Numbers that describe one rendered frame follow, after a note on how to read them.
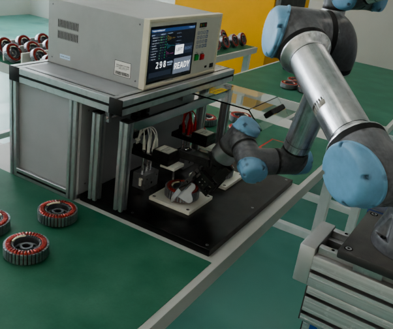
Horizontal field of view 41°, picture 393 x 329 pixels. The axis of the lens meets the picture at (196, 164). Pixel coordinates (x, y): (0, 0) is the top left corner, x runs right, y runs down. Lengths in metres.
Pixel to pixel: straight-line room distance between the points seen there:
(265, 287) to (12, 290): 1.64
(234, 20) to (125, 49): 3.83
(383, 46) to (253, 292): 4.66
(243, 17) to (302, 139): 3.96
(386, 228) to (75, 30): 1.09
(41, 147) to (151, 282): 0.62
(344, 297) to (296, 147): 0.47
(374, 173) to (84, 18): 1.06
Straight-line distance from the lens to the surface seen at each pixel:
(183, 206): 1.62
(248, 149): 1.43
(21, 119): 1.75
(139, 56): 1.55
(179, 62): 1.70
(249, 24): 5.29
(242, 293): 2.63
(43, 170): 1.74
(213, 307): 2.50
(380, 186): 0.92
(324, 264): 1.12
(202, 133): 1.84
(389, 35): 6.77
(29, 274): 1.35
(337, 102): 1.03
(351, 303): 1.14
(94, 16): 1.64
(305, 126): 1.39
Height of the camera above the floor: 1.54
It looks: 23 degrees down
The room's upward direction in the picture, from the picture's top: 8 degrees clockwise
